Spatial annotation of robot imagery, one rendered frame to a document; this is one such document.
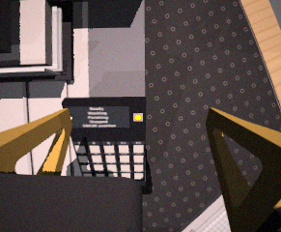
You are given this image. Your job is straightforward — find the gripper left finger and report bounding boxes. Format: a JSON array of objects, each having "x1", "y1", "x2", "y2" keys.
[{"x1": 0, "y1": 108, "x2": 72, "y2": 176}]

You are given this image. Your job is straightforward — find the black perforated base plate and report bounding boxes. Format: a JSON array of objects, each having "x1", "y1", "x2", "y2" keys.
[{"x1": 141, "y1": 0, "x2": 281, "y2": 232}]

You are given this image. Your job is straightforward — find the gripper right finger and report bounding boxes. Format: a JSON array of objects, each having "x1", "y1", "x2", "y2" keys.
[{"x1": 206, "y1": 108, "x2": 281, "y2": 232}]

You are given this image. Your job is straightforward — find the light grey machine housing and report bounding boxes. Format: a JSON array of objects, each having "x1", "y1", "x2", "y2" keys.
[{"x1": 0, "y1": 0, "x2": 146, "y2": 186}]

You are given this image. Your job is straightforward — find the grey flat rectangular slab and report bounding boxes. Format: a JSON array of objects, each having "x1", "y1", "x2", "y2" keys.
[{"x1": 176, "y1": 191, "x2": 224, "y2": 232}]

